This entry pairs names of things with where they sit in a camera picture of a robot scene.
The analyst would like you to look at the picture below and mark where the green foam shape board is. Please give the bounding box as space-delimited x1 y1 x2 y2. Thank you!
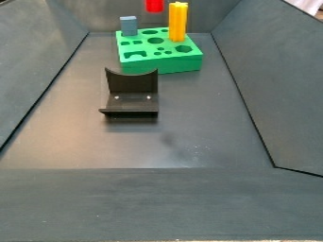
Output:
116 27 203 74

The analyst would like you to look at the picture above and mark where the red cylinder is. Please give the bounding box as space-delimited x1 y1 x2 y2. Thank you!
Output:
146 0 164 13

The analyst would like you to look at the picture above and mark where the black curved cradle stand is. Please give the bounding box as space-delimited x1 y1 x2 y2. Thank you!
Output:
99 69 159 115

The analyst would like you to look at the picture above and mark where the grey-blue rectangular block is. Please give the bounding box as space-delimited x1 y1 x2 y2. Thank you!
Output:
120 16 138 36

